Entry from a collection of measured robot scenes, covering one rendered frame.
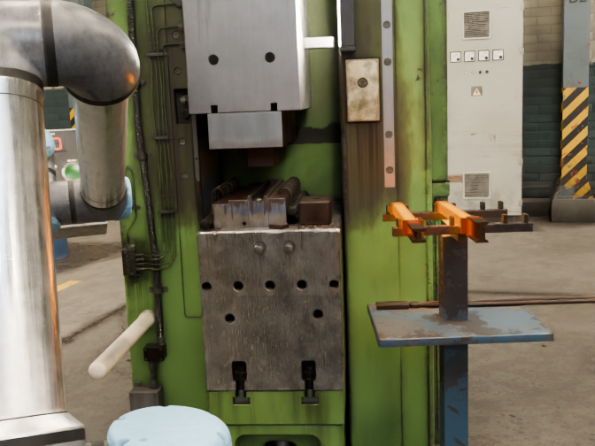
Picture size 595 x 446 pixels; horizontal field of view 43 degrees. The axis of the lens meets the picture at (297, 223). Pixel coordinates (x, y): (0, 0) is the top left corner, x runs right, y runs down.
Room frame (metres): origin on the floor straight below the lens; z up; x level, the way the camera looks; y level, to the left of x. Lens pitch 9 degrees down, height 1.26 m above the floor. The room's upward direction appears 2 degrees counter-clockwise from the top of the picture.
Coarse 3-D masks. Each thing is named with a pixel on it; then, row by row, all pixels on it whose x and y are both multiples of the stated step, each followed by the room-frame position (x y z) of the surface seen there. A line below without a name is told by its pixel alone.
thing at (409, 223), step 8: (392, 208) 1.90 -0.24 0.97; (400, 208) 1.83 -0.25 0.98; (400, 216) 1.72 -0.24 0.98; (408, 216) 1.71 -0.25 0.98; (408, 224) 1.58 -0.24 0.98; (416, 224) 1.57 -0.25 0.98; (408, 232) 1.61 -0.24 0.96; (416, 232) 1.53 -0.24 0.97; (416, 240) 1.52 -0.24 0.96; (424, 240) 1.52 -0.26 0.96
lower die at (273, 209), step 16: (240, 192) 2.20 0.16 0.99; (272, 192) 2.13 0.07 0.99; (288, 192) 2.14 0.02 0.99; (224, 208) 2.03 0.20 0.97; (240, 208) 2.03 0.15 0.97; (256, 208) 2.03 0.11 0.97; (272, 208) 2.02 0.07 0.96; (224, 224) 2.03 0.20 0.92; (240, 224) 2.03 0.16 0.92; (256, 224) 2.03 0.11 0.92
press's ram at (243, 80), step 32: (192, 0) 2.04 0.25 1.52; (224, 0) 2.03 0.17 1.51; (256, 0) 2.02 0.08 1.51; (288, 0) 2.02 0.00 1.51; (192, 32) 2.04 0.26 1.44; (224, 32) 2.03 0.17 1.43; (256, 32) 2.02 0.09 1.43; (288, 32) 2.02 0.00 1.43; (192, 64) 2.04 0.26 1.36; (224, 64) 2.03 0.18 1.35; (256, 64) 2.02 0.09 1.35; (288, 64) 2.02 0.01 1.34; (192, 96) 2.04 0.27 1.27; (224, 96) 2.03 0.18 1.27; (256, 96) 2.02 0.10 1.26; (288, 96) 2.02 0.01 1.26
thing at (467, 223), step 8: (440, 208) 1.87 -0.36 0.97; (448, 208) 1.80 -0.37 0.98; (456, 208) 1.80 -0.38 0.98; (448, 216) 1.78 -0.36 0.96; (456, 216) 1.70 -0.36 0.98; (464, 216) 1.68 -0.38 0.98; (472, 216) 1.61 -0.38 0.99; (456, 224) 1.70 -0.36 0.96; (464, 224) 1.61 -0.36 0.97; (472, 224) 1.59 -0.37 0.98; (480, 224) 1.53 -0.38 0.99; (464, 232) 1.61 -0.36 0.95; (472, 232) 1.59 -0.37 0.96; (480, 232) 1.53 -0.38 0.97; (472, 240) 1.56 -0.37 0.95; (480, 240) 1.53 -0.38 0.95
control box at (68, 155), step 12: (60, 132) 2.00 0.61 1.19; (72, 132) 2.01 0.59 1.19; (72, 144) 1.99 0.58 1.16; (60, 156) 1.97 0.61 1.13; (72, 156) 1.98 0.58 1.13; (60, 168) 1.95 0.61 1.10; (60, 180) 1.93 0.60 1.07; (72, 180) 1.94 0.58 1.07; (60, 228) 1.87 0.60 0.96; (72, 228) 1.89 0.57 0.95; (84, 228) 1.91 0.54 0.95; (96, 228) 1.92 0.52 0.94
